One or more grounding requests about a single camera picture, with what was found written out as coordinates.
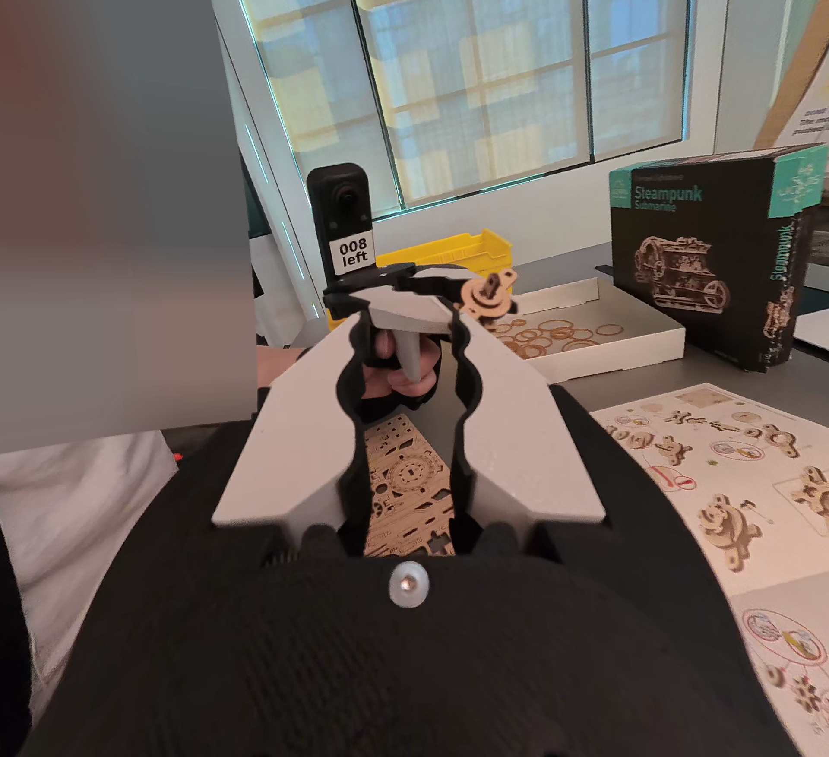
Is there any laser-cut wooden parts sheet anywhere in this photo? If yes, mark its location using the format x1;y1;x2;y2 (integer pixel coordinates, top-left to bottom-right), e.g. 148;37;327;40
359;414;458;557

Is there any window with roller blind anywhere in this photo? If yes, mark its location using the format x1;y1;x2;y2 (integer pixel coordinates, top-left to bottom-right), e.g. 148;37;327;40
214;0;700;220

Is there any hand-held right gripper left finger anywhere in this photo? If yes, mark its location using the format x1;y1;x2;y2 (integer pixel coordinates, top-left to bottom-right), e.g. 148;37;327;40
211;310;380;554

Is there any black model kit box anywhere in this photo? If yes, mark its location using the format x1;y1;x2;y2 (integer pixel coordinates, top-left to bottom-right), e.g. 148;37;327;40
609;145;829;374

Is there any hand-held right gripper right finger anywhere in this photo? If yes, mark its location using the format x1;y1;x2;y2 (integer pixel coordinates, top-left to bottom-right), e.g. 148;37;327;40
451;307;608;554

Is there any white shallow box tray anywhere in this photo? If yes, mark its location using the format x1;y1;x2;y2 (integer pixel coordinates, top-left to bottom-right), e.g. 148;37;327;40
482;278;686;385

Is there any illustrated instruction booklet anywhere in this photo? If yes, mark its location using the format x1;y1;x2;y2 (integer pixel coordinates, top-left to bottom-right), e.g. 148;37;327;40
589;381;829;732

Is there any yellow plastic bin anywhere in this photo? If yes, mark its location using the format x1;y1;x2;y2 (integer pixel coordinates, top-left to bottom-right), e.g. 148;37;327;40
327;231;519;330

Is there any person's left forearm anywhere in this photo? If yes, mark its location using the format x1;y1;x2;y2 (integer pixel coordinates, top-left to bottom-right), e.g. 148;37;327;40
256;344;300;390

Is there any person's white shirt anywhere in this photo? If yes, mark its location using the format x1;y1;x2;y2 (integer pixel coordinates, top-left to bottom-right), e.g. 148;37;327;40
0;432;180;706

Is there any person's left hand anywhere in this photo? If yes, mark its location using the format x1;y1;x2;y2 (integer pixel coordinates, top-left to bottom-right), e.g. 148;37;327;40
360;331;437;400

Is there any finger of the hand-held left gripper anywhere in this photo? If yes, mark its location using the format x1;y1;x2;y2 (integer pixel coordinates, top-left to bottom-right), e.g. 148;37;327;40
347;286;461;332
394;266;493;312

